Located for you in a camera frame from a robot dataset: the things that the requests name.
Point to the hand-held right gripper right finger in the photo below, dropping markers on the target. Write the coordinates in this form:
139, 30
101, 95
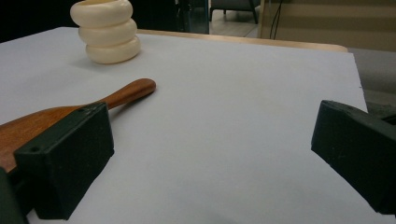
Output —
358, 149

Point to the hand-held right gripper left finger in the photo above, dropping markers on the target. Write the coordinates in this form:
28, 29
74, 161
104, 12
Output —
65, 161

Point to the brown wooden spatula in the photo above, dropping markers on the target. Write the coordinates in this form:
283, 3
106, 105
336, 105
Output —
31, 127

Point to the cream ribbed utensil holder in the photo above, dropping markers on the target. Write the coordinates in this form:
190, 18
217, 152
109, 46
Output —
109, 37

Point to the beige wooden panel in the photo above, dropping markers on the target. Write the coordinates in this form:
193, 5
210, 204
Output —
336, 25

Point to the white table sheet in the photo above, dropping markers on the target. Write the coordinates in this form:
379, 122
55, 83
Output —
218, 124

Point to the dark grey chair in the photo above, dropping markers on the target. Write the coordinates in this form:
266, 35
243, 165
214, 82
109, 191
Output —
233, 6

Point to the black equipment cabinet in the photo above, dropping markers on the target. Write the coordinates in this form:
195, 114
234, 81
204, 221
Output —
193, 15

